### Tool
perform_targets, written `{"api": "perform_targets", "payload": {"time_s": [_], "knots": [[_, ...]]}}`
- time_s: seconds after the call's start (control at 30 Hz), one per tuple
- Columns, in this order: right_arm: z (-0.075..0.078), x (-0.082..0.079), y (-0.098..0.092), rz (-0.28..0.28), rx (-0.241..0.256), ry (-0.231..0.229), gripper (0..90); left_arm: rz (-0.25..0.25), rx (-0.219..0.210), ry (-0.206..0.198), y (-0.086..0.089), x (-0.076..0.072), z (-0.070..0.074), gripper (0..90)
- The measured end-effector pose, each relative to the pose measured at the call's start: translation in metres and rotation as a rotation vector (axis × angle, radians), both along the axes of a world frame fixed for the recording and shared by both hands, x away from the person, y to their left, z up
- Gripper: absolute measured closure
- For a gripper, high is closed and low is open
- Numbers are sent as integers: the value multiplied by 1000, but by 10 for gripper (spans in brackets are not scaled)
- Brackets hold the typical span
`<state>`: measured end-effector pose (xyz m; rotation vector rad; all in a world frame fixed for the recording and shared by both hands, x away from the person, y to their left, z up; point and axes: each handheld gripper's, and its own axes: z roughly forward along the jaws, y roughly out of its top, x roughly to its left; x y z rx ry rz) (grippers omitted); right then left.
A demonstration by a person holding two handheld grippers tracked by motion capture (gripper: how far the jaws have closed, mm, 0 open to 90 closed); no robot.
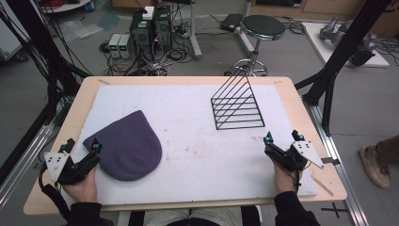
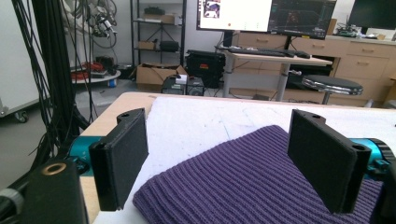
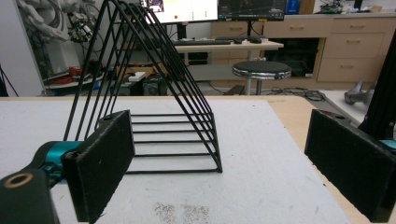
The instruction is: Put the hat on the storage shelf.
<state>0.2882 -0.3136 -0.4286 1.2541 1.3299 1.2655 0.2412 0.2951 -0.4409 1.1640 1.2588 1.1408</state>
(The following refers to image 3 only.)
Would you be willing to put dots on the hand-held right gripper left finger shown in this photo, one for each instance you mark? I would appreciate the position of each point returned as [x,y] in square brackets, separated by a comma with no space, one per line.
[99,161]

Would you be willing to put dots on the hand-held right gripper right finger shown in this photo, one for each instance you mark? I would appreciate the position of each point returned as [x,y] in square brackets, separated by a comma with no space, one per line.
[348,165]

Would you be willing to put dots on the grey device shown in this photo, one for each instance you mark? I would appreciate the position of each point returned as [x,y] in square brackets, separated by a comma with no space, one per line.
[356,95]

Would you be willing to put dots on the black metal stand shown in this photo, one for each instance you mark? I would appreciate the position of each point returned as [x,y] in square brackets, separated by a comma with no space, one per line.
[384,93]

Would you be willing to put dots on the white box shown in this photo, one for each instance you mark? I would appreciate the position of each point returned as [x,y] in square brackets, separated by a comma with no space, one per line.
[137,76]

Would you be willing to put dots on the red tool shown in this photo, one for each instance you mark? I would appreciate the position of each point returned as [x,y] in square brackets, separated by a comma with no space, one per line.
[74,71]

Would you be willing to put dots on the white table mat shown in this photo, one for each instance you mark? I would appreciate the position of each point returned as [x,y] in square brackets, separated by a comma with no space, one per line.
[243,155]

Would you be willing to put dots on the beige drawer cabinet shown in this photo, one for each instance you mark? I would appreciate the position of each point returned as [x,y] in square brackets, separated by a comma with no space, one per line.
[351,49]

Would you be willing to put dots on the black round stool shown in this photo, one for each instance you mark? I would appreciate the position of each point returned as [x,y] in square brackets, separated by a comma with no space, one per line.
[261,70]

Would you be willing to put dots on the white robot equipment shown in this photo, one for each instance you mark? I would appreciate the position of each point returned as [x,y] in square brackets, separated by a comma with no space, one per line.
[43,21]

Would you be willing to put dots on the black computer mouse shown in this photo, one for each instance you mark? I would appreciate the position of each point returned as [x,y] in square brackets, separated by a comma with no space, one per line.
[256,40]

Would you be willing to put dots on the black keyboard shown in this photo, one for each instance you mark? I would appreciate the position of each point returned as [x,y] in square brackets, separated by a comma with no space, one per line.
[202,42]

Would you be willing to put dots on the light wooden desk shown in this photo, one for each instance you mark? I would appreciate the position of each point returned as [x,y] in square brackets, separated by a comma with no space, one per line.
[243,46]

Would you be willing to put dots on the blue box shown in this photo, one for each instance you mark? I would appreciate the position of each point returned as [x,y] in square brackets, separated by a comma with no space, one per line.
[291,6]

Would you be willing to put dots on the monitor with white screen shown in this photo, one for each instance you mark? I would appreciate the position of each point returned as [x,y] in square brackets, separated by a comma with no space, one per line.
[186,9]

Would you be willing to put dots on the monitor with dark screen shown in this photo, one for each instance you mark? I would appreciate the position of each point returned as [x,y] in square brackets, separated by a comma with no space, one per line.
[249,9]

